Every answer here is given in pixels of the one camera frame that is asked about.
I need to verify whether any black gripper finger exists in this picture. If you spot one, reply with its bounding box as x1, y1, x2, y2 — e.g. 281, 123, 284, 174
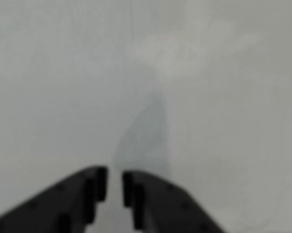
122, 170, 224, 233
0, 165, 109, 233

